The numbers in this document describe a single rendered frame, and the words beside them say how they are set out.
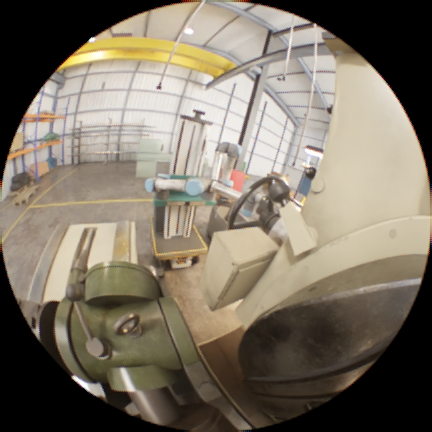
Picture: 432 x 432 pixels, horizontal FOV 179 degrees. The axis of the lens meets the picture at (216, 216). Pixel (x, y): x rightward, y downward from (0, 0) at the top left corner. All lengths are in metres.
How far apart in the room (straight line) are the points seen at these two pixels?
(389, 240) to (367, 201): 0.07
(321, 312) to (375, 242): 0.12
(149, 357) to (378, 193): 0.41
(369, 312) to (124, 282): 0.34
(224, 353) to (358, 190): 0.93
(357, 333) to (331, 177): 0.23
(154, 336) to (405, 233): 0.37
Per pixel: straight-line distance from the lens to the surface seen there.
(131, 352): 0.25
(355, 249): 0.24
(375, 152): 0.27
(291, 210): 0.24
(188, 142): 1.49
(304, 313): 0.20
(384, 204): 0.26
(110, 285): 0.27
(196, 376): 0.29
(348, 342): 0.21
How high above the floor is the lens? 1.52
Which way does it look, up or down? 27 degrees down
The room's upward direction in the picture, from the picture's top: 15 degrees clockwise
